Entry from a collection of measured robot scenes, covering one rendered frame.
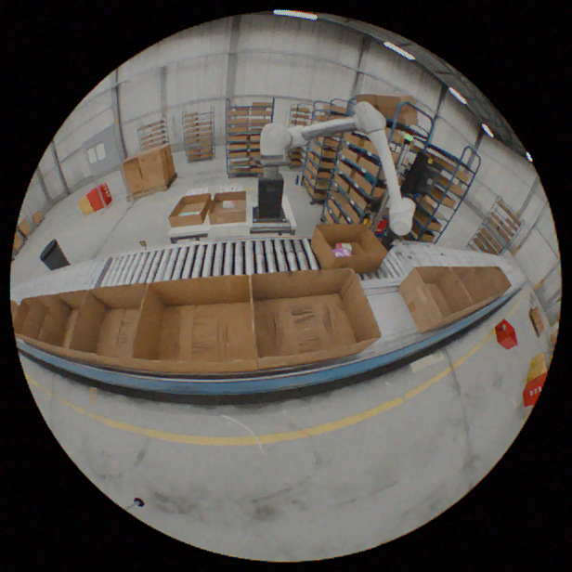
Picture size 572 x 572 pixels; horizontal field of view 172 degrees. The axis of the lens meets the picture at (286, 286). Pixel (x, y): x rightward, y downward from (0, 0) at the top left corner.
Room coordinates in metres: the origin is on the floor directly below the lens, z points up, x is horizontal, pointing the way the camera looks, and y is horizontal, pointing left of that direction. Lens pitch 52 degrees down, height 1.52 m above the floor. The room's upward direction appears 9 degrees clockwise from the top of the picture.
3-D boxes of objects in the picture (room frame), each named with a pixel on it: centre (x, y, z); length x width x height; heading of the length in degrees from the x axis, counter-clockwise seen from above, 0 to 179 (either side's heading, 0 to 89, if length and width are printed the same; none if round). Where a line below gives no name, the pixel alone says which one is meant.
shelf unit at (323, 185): (3.59, -0.31, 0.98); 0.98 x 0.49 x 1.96; 14
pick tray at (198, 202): (1.20, 0.88, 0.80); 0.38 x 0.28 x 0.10; 14
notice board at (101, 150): (2.79, 4.42, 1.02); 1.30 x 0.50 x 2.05; 95
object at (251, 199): (1.31, 0.55, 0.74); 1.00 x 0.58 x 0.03; 106
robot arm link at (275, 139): (1.31, 0.23, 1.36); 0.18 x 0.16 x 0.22; 152
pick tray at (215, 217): (1.27, 0.56, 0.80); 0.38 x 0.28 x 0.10; 17
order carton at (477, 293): (0.64, -1.22, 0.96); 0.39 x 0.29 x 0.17; 106
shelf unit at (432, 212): (2.32, -1.63, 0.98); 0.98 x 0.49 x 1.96; 17
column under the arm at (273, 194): (1.29, 0.23, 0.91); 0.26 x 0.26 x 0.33; 16
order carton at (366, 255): (0.91, -0.35, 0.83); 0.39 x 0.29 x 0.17; 112
